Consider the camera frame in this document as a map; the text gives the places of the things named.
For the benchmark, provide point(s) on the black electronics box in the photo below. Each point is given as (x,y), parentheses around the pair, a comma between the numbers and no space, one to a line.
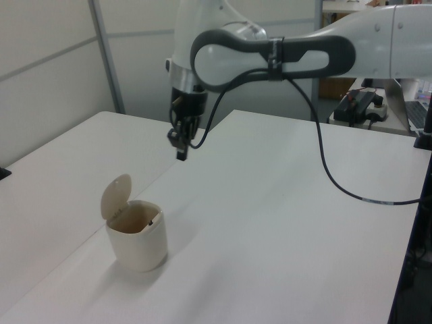
(354,104)

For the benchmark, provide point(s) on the small white lidded bin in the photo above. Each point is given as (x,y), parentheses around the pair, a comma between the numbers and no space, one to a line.
(141,248)

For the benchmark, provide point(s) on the emergency stop button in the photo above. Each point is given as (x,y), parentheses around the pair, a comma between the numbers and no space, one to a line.
(378,111)

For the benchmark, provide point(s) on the black table clamp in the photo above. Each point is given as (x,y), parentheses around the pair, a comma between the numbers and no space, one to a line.
(4,173)

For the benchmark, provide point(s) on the black upright pole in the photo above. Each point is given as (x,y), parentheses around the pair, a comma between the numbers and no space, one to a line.
(418,219)

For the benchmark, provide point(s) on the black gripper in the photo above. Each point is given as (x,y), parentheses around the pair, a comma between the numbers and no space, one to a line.
(190,104)

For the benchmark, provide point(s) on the silver laptop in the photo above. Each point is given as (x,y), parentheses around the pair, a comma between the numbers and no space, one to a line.
(410,108)

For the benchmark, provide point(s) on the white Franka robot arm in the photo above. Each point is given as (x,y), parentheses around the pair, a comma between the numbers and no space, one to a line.
(337,50)

